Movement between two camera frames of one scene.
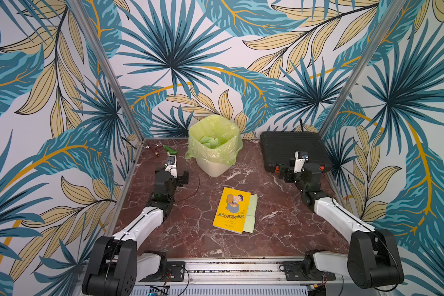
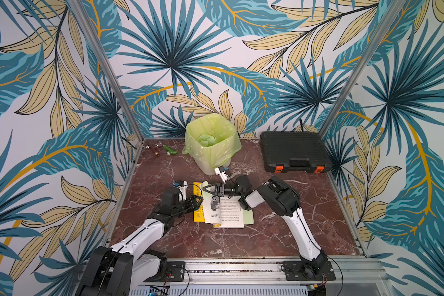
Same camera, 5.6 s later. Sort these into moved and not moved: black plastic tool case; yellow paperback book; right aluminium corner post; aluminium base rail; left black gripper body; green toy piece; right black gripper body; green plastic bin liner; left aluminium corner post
Moved: yellow paperback book; right black gripper body; left black gripper body
Not moved: right aluminium corner post; green toy piece; aluminium base rail; green plastic bin liner; left aluminium corner post; black plastic tool case
